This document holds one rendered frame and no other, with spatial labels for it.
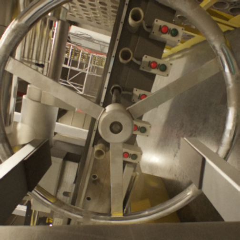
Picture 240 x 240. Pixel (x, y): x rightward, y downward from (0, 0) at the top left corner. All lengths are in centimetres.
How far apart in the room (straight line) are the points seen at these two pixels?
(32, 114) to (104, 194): 74
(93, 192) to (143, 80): 83
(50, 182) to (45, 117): 43
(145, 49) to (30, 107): 81
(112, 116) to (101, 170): 98
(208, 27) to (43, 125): 114
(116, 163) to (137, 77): 76
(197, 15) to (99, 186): 115
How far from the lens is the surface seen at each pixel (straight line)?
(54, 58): 124
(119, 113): 22
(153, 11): 106
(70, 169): 134
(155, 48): 102
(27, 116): 127
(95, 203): 135
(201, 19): 27
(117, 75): 101
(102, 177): 122
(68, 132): 829
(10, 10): 98
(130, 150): 99
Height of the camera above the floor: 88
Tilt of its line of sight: 5 degrees down
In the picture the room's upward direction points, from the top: 75 degrees counter-clockwise
